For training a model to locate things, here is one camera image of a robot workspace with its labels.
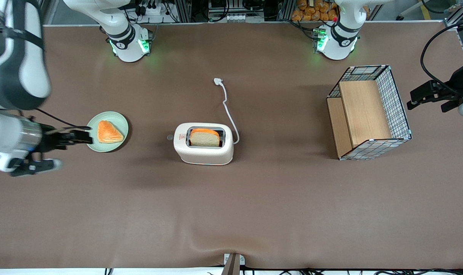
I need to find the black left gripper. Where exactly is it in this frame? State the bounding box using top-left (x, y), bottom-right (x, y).
top-left (406, 59), bottom-right (463, 113)

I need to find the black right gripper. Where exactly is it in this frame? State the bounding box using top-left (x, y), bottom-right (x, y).
top-left (35, 123), bottom-right (94, 153)

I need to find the white toaster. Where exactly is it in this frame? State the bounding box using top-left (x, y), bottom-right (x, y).
top-left (167, 123), bottom-right (235, 165)

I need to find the triangular orange pastry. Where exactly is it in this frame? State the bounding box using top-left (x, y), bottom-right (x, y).
top-left (97, 120), bottom-right (125, 144)

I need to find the pale green plate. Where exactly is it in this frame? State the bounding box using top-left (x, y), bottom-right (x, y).
top-left (86, 111), bottom-right (129, 153)

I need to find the wooden step shelf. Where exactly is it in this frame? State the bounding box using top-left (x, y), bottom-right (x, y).
top-left (327, 80), bottom-right (393, 158)

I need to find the bread slice with orange crust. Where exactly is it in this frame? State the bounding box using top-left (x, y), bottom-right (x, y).
top-left (189, 129), bottom-right (221, 147)

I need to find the pile of orange buns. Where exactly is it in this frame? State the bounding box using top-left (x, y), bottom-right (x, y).
top-left (291, 0), bottom-right (339, 22)

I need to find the white power strip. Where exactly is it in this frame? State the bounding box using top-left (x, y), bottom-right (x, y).
top-left (140, 4), bottom-right (167, 16)

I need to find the wire mesh basket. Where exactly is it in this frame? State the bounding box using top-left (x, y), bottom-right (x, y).
top-left (326, 65), bottom-right (413, 161)

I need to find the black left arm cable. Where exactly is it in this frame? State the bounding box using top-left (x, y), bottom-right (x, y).
top-left (420, 18), bottom-right (463, 96)

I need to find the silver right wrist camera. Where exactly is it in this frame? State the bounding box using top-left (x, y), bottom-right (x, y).
top-left (10, 159), bottom-right (64, 177)

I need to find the aluminium frame profile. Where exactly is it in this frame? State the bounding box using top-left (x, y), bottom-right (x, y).
top-left (444, 2), bottom-right (463, 27)

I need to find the white power cord with plug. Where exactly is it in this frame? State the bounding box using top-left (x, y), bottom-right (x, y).
top-left (214, 78), bottom-right (240, 145)

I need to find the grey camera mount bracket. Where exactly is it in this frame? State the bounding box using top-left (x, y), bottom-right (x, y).
top-left (223, 253), bottom-right (246, 275)

